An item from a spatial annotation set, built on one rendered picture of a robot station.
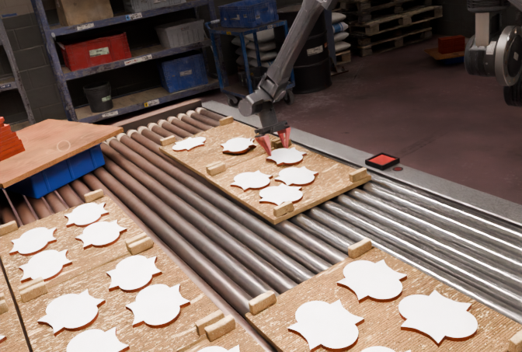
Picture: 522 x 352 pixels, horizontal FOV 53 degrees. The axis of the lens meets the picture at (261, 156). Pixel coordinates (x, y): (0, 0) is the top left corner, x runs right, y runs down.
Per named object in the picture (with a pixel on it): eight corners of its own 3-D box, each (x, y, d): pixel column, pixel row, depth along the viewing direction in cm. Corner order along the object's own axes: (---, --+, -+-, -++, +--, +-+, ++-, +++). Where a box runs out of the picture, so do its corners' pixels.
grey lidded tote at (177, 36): (195, 37, 635) (190, 17, 626) (209, 39, 606) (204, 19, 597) (157, 47, 613) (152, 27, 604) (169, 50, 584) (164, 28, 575)
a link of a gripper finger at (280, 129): (297, 148, 178) (289, 121, 177) (280, 154, 175) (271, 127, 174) (287, 148, 184) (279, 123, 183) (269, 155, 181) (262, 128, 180)
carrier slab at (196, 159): (234, 123, 222) (234, 120, 222) (291, 146, 189) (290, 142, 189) (159, 150, 206) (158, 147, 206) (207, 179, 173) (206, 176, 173)
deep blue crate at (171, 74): (199, 78, 656) (193, 48, 642) (209, 84, 620) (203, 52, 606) (161, 87, 640) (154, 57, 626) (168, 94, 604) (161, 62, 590)
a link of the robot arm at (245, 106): (287, 89, 171) (270, 73, 174) (266, 96, 163) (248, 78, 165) (272, 116, 178) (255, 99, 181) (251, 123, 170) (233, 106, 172)
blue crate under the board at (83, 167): (60, 155, 219) (53, 133, 215) (108, 164, 201) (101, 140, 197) (-9, 187, 197) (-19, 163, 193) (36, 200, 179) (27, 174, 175)
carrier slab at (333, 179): (292, 147, 188) (291, 143, 188) (371, 179, 155) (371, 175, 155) (206, 180, 173) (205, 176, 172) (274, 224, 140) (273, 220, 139)
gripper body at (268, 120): (289, 125, 177) (283, 104, 176) (263, 134, 173) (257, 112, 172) (279, 127, 183) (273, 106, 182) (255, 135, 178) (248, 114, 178)
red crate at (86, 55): (123, 54, 607) (117, 29, 597) (133, 58, 569) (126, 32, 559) (65, 67, 583) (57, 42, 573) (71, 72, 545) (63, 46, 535)
